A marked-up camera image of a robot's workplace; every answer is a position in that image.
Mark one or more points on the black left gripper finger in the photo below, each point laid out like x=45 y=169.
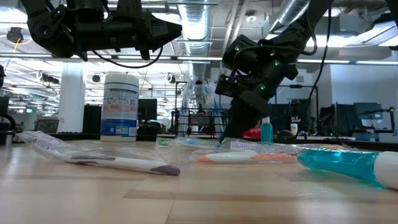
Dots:
x=168 y=32

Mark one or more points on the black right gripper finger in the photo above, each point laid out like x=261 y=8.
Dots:
x=241 y=124

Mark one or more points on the blue white toothbrush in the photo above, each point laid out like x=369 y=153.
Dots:
x=239 y=145

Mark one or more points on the teal mouthwash bottle white cap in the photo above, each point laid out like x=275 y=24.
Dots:
x=342 y=163
x=266 y=132

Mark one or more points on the orange toothbrush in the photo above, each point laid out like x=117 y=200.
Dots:
x=242 y=157

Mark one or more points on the green toothbrush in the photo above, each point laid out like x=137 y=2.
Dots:
x=192 y=142

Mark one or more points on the white purple toothbrush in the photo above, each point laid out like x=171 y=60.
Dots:
x=187 y=99

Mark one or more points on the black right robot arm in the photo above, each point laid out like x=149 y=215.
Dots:
x=289 y=34

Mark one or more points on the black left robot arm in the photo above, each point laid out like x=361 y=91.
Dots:
x=49 y=34

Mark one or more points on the person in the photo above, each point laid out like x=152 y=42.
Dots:
x=253 y=133
x=295 y=119

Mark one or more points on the white wipes canister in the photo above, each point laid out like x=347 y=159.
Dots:
x=119 y=105

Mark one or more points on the white column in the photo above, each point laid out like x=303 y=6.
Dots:
x=71 y=99

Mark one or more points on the black cabinet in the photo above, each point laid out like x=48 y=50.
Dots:
x=91 y=119

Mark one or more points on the black ceiling device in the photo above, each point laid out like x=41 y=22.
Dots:
x=15 y=35

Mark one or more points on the purple toothbrush in clear wrapper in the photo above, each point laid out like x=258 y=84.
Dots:
x=124 y=161

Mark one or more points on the black computer monitor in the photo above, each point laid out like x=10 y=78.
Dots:
x=368 y=110

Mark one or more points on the silver ventilation duct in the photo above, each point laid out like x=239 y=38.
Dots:
x=196 y=28
x=289 y=12

